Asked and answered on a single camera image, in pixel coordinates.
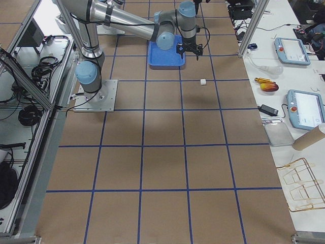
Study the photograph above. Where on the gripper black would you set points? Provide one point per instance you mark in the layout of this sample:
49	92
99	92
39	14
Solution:
189	44

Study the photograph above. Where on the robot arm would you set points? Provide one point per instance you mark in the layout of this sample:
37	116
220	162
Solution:
173	28

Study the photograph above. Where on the blue plastic tray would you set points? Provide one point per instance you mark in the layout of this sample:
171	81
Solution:
165	59

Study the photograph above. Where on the toy mango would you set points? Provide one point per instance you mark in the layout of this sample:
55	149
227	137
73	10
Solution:
269	87

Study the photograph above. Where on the black power brick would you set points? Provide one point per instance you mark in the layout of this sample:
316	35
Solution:
267	110

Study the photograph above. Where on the far teach pendant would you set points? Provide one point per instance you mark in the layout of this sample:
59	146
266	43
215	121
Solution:
291	51

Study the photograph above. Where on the teach pendant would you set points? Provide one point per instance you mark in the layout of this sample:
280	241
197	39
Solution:
305	109
291	51

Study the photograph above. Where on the clear plastic container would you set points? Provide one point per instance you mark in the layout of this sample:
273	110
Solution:
278	134

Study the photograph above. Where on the near teach pendant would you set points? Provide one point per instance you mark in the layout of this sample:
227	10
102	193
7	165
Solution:
305	109

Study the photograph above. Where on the cardboard tube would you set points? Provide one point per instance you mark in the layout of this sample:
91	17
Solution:
309	138

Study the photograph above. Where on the aluminium frame post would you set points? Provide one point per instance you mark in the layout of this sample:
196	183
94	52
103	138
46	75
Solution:
259	11

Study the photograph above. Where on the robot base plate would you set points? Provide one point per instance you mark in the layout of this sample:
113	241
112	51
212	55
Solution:
103	101

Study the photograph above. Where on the aluminium frame rail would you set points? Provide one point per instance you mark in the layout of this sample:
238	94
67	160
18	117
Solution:
22	79

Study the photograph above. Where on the gold wire rack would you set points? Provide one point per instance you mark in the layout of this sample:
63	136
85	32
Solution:
303	190

